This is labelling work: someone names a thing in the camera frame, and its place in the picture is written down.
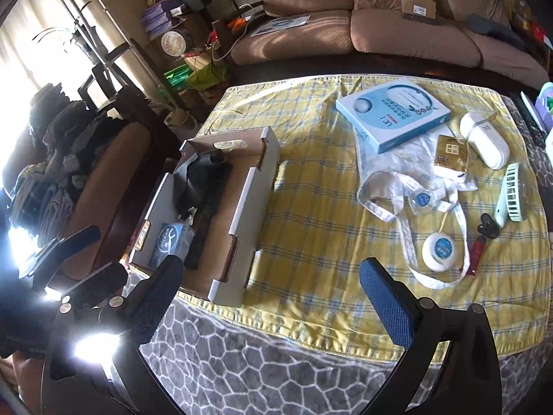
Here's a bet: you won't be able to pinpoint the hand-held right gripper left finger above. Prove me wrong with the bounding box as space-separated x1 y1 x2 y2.
41 256 186 415

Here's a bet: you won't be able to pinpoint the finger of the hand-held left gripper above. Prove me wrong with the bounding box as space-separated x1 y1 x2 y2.
24 225 101 278
60 263 129 308

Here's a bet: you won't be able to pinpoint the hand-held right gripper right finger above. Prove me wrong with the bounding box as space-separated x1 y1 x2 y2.
358 257 504 415

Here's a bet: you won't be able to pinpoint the black hairbrush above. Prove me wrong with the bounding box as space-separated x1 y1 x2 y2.
184 149 234 271

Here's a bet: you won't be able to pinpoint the black cloth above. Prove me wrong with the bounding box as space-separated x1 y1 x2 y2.
173 156 217 212

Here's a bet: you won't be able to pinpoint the white cardboard box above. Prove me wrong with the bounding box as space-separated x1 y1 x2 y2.
128 126 281 307

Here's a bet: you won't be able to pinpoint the blue packet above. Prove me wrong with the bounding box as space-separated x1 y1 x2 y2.
148 222 193 269

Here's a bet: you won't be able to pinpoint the white round jar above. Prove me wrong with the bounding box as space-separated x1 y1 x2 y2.
421 232 459 272

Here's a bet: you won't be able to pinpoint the pile of clothes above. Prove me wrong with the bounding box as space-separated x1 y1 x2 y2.
2 83 115 243

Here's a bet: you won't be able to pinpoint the yellow plaid cloth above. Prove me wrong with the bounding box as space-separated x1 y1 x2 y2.
175 73 551 361

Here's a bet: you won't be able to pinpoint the red lipstick tube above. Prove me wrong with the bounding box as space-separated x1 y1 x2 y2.
466 233 489 278

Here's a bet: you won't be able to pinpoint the small clear round container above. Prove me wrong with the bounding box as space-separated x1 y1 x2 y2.
408 188 438 214

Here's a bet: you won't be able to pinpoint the brown armchair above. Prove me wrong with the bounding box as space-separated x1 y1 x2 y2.
56 121 182 269

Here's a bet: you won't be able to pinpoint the black hair clip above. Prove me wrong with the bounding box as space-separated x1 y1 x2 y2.
475 213 498 239

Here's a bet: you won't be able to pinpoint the white tote bag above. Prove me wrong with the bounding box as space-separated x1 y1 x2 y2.
356 132 478 290

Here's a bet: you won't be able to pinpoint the gold packet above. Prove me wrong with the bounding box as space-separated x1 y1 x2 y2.
433 134 471 180

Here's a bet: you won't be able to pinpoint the green handheld fan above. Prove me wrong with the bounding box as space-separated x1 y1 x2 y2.
493 162 536 229

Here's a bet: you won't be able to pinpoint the black chair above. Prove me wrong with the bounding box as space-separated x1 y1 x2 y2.
77 63 130 111

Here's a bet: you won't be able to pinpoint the blue and white flat box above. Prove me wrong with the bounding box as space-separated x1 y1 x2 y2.
336 81 452 155

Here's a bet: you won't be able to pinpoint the white lint remover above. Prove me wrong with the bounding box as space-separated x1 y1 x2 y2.
459 111 511 170

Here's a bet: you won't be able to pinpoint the metal clothes rack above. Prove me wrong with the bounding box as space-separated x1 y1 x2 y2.
42 0 174 111

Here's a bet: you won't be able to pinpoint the green bag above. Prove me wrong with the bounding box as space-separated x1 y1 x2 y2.
165 64 197 91

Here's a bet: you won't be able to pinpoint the black remote controls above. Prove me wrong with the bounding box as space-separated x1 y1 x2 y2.
510 91 549 148

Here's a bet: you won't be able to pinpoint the round white tin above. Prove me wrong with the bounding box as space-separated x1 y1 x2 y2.
161 27 194 58

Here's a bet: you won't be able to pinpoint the lavender container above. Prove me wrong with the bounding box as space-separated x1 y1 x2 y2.
533 81 553 136

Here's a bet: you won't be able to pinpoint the purple boxes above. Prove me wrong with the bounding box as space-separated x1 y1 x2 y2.
142 0 187 35

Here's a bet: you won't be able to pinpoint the brown sofa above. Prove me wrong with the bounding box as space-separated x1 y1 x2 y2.
229 0 549 81

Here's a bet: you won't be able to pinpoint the small brown cardboard box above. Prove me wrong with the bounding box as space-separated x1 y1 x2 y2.
400 0 436 21

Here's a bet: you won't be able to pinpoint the blue and white paper envelope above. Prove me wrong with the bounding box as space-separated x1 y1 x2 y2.
250 14 311 38

